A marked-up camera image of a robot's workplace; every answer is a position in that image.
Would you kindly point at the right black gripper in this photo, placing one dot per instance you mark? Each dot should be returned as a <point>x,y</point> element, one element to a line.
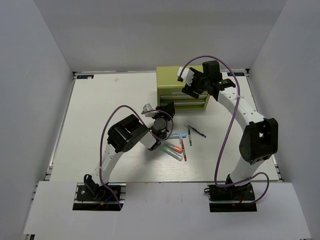
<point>189,90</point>

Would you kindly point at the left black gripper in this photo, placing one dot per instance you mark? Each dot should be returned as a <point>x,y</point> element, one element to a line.
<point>169,108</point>

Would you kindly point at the green pen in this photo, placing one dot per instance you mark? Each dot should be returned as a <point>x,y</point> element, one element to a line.
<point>189,136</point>

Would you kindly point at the blue pen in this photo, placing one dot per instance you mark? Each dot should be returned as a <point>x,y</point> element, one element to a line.
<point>190,128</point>

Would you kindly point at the red pen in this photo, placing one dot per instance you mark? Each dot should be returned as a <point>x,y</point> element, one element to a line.
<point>183,147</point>

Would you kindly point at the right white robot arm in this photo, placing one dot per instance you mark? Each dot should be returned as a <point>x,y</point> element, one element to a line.
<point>259,139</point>

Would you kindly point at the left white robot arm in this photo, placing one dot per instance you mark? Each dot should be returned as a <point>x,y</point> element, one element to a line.
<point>121,138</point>

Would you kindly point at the green metal drawer chest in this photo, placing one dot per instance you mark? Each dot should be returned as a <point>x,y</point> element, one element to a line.
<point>167,84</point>

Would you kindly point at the blue highlighter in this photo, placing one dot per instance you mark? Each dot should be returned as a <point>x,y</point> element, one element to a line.
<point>178,135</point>

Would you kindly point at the orange highlighter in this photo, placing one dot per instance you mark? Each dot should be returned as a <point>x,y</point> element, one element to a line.
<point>173,147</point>

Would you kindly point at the green highlighter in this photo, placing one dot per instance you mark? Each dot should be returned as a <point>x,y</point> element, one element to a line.
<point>171,152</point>

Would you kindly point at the right blue corner label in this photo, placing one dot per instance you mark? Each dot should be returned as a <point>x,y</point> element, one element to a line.
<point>237,74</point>

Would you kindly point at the blue corner label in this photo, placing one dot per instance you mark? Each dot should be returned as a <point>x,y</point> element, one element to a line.
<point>237,74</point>
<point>85,77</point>

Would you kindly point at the left blue corner label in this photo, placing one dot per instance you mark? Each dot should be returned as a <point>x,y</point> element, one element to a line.
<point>85,77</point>

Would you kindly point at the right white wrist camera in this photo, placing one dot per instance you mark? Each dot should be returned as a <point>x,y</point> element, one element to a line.
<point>185,75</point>

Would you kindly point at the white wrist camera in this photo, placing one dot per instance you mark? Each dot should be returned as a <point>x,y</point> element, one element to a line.
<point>185,75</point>
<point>146,111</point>

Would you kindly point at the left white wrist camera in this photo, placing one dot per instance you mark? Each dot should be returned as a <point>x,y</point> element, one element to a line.
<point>146,111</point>

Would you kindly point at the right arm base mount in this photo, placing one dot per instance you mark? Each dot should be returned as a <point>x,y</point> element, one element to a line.
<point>233,199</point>

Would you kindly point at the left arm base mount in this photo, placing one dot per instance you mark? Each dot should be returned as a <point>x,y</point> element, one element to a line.
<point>84,200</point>

